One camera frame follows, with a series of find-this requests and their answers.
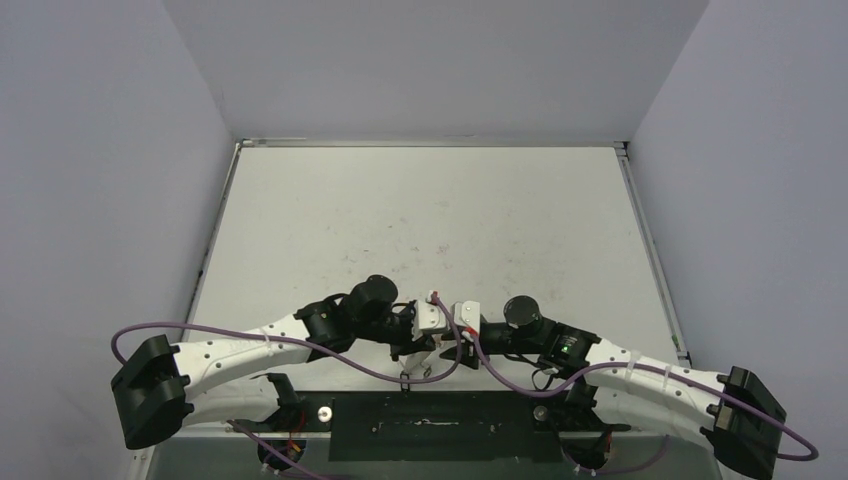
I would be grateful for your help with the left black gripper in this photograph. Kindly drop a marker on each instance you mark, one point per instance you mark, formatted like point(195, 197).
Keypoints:
point(408, 346)

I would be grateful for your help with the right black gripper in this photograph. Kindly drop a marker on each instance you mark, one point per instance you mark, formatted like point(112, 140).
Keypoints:
point(475, 340)

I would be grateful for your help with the metal key holder ring plate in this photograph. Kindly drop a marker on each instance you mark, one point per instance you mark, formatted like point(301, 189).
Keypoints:
point(417, 365)

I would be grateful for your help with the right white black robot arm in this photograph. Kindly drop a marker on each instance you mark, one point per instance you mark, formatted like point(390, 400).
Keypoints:
point(732, 415)

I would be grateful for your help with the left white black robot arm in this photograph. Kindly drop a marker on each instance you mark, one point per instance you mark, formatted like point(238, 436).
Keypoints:
point(164, 386)

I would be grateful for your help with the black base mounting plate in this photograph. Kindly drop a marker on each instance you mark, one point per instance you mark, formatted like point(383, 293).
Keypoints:
point(434, 426)

